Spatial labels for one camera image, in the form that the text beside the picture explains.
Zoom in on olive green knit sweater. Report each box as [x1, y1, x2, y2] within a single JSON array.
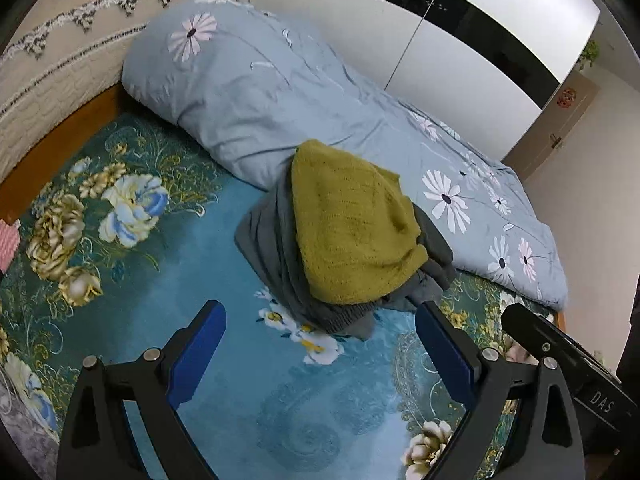
[[291, 139, 430, 305]]

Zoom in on grey garment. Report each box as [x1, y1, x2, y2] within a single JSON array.
[[234, 175, 457, 337]]

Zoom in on light blue floral quilt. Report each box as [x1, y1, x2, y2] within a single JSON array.
[[121, 0, 570, 311]]

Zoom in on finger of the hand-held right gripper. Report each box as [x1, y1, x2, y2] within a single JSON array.
[[501, 303, 615, 397]]

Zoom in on green hanging plant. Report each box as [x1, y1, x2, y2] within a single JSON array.
[[577, 40, 601, 73]]

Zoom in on wooden bed frame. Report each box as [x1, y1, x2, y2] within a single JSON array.
[[0, 82, 126, 223]]

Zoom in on pink cloth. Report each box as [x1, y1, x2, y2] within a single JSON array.
[[0, 219, 22, 275]]

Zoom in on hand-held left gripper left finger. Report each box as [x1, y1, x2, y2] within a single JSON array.
[[56, 300, 228, 480]]

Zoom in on white glossy wardrobe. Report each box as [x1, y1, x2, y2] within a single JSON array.
[[252, 0, 601, 166]]

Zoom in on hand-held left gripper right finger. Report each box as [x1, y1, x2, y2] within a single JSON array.
[[415, 301, 586, 480]]

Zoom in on teal floral bed sheet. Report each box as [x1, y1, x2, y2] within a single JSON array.
[[0, 112, 561, 480]]

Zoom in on beige door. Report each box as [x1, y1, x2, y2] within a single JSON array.
[[502, 70, 601, 176]]

